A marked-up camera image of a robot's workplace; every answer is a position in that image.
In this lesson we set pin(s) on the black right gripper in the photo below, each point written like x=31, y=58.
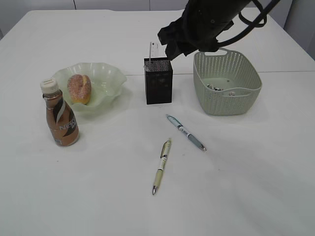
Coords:
x=179, y=38

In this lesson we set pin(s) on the clear plastic ruler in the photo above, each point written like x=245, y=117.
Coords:
x=153, y=51

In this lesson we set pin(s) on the light blue white pen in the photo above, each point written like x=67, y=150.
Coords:
x=190, y=136

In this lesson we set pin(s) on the sugared bread roll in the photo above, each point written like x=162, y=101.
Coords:
x=79, y=88

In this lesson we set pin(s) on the brown Nescafe coffee bottle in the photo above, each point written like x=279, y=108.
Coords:
x=60, y=117

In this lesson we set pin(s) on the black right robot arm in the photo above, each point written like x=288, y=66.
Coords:
x=216, y=13

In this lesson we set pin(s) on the black mesh pen holder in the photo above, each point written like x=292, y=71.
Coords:
x=158, y=82

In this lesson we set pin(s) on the pale green plastic basket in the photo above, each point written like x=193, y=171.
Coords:
x=231, y=72

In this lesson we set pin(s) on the pale green wavy glass plate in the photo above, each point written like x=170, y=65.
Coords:
x=107, y=82

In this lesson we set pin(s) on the cream yellow-green pen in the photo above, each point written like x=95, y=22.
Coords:
x=163, y=159

